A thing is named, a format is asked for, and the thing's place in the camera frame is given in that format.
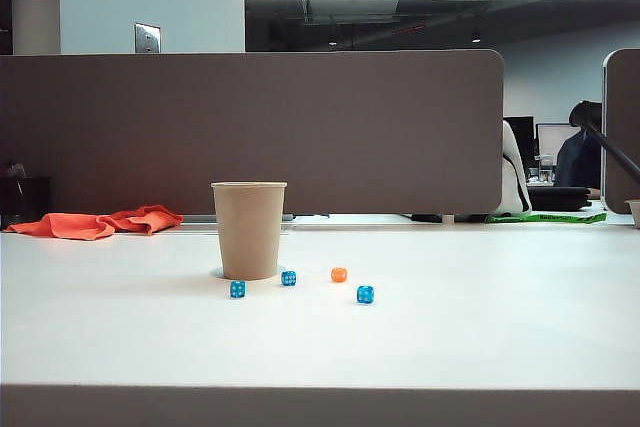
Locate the orange die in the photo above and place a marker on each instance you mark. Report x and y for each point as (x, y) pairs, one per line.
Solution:
(339, 274)

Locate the brown paper cup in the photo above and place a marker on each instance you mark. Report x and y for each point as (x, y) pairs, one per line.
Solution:
(248, 232)

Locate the wide brown desk divider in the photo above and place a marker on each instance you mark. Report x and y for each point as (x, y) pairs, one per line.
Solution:
(300, 132)

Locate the blue die white pips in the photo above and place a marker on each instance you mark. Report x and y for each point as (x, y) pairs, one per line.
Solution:
(238, 289)
(288, 278)
(365, 294)

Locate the white bag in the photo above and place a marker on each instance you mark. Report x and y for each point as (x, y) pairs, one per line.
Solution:
(515, 187)

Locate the black computer monitor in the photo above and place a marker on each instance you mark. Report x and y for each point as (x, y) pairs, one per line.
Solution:
(520, 134)

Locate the clear glass bottle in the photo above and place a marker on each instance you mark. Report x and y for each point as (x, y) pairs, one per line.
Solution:
(546, 169)

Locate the white computer monitor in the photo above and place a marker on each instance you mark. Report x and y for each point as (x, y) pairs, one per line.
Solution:
(552, 139)

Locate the black zip case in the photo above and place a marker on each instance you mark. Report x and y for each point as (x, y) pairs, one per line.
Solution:
(557, 198)

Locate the orange cloth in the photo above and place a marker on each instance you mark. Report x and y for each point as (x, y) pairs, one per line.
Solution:
(80, 226)

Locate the seated person dark clothes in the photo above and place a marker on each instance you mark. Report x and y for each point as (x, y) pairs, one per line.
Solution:
(577, 162)

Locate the brown desk divider white edge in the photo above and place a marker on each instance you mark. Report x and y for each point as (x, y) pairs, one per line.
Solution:
(625, 97)

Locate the metal wall outlet plate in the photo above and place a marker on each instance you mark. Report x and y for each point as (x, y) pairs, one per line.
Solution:
(147, 38)

